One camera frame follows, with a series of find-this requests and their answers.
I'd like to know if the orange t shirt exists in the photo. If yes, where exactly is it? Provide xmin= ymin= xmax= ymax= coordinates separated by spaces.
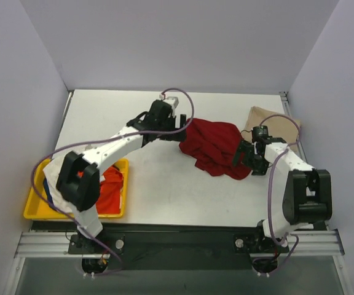
xmin=77 ymin=165 xmax=125 ymax=214

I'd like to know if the purple cable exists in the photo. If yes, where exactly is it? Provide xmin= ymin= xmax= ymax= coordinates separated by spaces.
xmin=31 ymin=88 xmax=195 ymax=276
xmin=252 ymin=114 xmax=302 ymax=274

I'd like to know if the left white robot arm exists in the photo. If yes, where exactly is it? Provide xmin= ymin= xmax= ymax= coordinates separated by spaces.
xmin=56 ymin=96 xmax=186 ymax=239

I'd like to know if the white t shirt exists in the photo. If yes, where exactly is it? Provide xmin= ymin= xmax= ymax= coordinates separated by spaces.
xmin=43 ymin=155 xmax=72 ymax=213

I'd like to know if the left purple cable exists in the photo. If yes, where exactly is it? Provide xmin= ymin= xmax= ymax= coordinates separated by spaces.
xmin=31 ymin=88 xmax=195 ymax=276

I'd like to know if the dark red t shirt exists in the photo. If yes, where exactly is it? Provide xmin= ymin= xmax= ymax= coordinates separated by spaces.
xmin=179 ymin=118 xmax=251 ymax=180

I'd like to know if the folded beige t shirt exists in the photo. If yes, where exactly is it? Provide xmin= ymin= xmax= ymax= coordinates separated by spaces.
xmin=241 ymin=106 xmax=301 ymax=144

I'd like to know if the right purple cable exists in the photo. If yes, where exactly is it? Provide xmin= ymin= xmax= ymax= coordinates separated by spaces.
xmin=252 ymin=114 xmax=302 ymax=274

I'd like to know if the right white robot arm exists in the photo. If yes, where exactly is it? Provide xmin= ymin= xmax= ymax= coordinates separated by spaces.
xmin=232 ymin=125 xmax=332 ymax=246

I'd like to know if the yellow plastic tray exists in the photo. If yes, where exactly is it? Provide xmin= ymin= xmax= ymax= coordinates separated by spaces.
xmin=23 ymin=152 xmax=129 ymax=220

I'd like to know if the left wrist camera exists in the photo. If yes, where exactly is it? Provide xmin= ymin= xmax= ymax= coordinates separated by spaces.
xmin=159 ymin=94 xmax=179 ymax=111

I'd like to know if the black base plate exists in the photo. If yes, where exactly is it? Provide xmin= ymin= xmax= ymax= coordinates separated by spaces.
xmin=68 ymin=224 xmax=289 ymax=270

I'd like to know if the navy blue t shirt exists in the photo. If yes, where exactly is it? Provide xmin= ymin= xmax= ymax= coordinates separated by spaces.
xmin=42 ymin=178 xmax=55 ymax=210

